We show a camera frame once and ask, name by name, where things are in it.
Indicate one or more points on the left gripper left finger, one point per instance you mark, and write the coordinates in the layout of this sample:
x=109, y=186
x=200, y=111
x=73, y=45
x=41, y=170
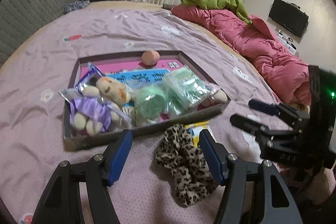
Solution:
x=61, y=202

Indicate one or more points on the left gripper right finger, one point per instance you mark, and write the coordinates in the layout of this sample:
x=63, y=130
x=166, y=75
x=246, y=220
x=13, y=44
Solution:
x=253, y=192

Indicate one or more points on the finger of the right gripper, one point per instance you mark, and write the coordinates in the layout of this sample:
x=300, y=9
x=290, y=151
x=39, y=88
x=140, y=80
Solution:
x=249, y=126
x=270, y=109

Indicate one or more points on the green tissue pack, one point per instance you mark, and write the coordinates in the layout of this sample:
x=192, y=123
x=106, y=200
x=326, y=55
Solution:
x=185, y=91

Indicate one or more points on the leopard print scrunchie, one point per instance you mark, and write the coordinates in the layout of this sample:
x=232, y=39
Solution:
x=177, y=154

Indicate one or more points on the beige bear purple dress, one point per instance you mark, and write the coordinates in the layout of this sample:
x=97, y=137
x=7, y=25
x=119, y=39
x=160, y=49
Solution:
x=98, y=110

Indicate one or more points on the pink makeup sponge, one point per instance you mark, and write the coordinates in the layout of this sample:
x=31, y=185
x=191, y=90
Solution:
x=150, y=58

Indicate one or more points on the blue white packaged eye mask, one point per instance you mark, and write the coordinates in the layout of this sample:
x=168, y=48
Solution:
x=89, y=79

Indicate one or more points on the beige bear pink dress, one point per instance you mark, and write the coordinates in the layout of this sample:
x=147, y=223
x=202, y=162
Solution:
x=216, y=95

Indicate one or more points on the floral cream scrunchie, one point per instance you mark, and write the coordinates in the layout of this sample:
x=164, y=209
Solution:
x=130, y=112

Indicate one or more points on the pink red quilt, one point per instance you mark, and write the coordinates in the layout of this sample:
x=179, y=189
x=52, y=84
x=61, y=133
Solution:
x=285, y=73

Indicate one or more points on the purple patterned bed sheet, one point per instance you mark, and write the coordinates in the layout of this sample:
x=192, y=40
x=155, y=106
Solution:
x=32, y=143

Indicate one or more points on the black television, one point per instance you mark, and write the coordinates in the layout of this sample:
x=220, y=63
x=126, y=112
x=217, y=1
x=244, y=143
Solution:
x=289, y=16

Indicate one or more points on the purple box lid tray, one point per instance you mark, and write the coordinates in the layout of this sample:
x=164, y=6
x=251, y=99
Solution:
x=196, y=115

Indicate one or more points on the green blanket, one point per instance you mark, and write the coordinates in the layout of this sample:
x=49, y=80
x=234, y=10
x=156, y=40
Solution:
x=235, y=6

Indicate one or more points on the pink blue book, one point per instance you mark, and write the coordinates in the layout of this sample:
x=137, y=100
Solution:
x=135, y=72

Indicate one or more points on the blue grey knit cloth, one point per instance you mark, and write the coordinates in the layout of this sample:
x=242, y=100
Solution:
x=75, y=6

